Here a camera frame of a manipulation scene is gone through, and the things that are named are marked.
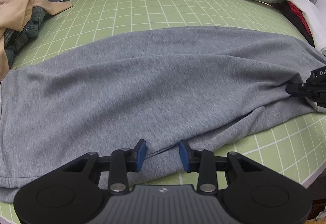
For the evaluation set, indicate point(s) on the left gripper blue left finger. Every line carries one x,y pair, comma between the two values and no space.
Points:
138,155

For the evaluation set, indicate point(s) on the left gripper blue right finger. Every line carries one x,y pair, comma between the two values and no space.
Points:
187,156

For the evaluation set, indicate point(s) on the grey sweatpants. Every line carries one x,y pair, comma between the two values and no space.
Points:
208,85

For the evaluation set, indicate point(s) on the white folded garment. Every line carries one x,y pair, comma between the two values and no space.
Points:
315,21

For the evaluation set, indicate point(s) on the red knit garment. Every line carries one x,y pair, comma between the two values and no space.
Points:
296,11

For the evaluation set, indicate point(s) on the black garment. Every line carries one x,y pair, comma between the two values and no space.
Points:
285,10

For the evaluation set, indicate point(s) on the dark denim garment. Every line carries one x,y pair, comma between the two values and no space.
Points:
15,40

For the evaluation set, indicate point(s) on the beige garment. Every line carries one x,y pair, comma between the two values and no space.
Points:
16,13

